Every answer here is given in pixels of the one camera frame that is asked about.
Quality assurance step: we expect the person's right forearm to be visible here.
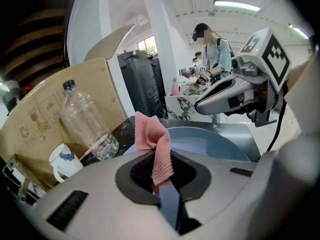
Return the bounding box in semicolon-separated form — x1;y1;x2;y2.
284;40;320;138

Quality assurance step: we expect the black and white device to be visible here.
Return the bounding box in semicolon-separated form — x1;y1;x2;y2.
1;155;41;205

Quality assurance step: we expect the pink spray bottle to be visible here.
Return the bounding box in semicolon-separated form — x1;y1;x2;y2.
170;77;181;97

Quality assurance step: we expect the blue plate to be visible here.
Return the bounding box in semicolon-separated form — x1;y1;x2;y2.
123;126;251;163

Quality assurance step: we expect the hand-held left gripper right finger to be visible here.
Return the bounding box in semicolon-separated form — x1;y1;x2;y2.
170;133;313;240

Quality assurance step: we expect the pink knitted cloth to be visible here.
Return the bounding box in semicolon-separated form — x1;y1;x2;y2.
134;111;175;197

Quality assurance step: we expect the large black bin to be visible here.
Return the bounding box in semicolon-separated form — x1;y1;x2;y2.
116;49;167;118

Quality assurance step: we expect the white marble counter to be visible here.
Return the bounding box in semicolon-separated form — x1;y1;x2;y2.
164;83;214;123

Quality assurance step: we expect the white cup with blue print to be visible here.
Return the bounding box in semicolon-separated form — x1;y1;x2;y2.
47;143;84;184

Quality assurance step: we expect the black cable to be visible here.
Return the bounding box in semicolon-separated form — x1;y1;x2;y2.
266;90;288;153

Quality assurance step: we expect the long ceiling tube light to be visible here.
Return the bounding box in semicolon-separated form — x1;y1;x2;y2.
213;0;262;13
289;24;310;40

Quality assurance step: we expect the window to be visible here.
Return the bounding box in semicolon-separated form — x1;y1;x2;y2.
137;35;159;55

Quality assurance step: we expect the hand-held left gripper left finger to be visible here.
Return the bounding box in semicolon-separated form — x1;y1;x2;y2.
17;149;180;240

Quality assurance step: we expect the brown cardboard box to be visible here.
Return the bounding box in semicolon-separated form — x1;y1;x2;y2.
0;23;136;192

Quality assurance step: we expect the clear plastic bottle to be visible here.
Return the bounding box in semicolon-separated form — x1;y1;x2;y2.
59;79;120;161

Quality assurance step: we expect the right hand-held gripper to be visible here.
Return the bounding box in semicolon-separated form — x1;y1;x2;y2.
194;27;293;128

